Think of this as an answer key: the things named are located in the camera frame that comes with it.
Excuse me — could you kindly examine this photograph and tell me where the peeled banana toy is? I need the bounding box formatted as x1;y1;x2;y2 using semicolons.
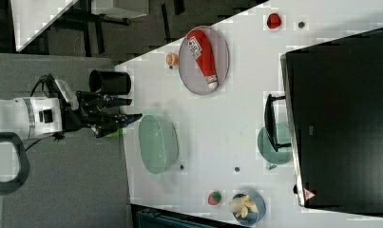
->
228;195;259;219

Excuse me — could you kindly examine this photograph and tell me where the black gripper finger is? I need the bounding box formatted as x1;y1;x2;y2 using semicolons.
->
97;113;143;135
96;95;132;107

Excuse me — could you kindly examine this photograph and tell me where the black toaster oven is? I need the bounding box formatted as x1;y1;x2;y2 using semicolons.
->
264;28;383;217

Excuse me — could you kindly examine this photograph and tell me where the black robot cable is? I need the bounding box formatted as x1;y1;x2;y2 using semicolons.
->
29;73;58;98

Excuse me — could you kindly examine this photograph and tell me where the blue bowl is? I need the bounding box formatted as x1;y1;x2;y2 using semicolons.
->
229;190;266;226

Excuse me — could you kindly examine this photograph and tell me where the green plastic strainer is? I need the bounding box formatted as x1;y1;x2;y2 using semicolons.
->
138;115;179;175

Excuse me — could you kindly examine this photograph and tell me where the red strawberry toy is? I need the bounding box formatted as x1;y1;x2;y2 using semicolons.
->
266;13;282;29
208;191;221;205

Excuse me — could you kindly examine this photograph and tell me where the black cup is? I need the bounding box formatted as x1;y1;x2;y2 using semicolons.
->
88;70;131;95

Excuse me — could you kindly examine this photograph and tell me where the red strawberry toy far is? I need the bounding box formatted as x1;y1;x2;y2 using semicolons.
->
266;13;282;29

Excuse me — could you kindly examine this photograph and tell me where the teal crate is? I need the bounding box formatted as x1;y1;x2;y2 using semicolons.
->
134;209;242;228

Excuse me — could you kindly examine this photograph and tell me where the green mug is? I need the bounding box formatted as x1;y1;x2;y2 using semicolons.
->
258;123;293;170

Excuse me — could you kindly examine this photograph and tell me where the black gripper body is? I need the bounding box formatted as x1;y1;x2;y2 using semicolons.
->
61;91;100;132

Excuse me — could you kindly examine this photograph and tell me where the red strawberry toy near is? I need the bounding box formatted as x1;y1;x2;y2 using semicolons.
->
208;191;221;205

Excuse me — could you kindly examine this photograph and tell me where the orange slice toy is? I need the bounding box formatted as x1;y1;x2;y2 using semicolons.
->
165;53;179;69

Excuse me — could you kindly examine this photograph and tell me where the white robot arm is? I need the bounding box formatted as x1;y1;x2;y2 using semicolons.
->
0;91;143;196

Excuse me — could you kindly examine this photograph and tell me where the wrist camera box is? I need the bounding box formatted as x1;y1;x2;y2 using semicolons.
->
55;80;79;110

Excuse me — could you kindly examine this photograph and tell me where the grey round plate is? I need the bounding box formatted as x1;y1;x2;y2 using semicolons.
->
179;26;229;95

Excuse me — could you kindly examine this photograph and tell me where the red ketchup bottle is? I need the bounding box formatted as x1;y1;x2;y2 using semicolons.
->
186;29;219;90

